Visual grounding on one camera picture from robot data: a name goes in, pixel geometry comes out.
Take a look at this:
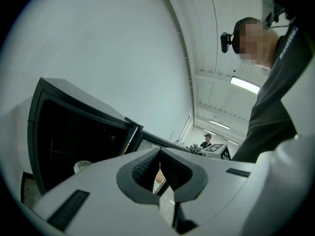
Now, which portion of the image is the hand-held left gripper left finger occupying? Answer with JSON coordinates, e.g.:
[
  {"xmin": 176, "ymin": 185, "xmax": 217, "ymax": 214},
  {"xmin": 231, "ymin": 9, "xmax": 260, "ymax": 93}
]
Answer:
[{"xmin": 31, "ymin": 147, "xmax": 178, "ymax": 236}]

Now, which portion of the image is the orange cushion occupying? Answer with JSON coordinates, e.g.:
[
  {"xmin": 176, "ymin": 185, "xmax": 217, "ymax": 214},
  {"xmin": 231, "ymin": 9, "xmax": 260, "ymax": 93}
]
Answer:
[{"xmin": 154, "ymin": 168, "xmax": 166, "ymax": 184}]

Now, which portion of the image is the person's head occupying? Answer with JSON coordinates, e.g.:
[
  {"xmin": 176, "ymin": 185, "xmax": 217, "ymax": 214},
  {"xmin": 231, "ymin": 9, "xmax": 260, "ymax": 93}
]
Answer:
[{"xmin": 232, "ymin": 17, "xmax": 282, "ymax": 71}]

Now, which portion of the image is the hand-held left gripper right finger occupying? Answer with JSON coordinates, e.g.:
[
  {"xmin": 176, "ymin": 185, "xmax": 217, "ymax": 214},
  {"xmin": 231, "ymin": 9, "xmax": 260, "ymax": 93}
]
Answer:
[{"xmin": 159, "ymin": 147, "xmax": 256, "ymax": 236}]

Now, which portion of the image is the black head-mounted camera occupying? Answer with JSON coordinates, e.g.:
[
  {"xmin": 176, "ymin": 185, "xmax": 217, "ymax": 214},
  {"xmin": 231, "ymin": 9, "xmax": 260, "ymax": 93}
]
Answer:
[{"xmin": 220, "ymin": 21, "xmax": 241, "ymax": 55}]

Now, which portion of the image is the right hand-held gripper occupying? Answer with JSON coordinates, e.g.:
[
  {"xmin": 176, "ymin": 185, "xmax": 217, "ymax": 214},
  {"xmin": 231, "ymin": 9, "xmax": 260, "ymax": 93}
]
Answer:
[{"xmin": 190, "ymin": 143, "xmax": 232, "ymax": 160}]

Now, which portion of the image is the black cabinet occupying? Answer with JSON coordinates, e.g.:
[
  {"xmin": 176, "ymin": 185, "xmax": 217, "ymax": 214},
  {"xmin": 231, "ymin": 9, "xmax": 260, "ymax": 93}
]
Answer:
[{"xmin": 27, "ymin": 77, "xmax": 144, "ymax": 196}]

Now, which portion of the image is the person's black clothing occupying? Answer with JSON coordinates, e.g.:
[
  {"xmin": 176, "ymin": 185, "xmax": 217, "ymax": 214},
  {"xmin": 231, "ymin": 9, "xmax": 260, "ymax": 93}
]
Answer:
[{"xmin": 231, "ymin": 8, "xmax": 315, "ymax": 164}]

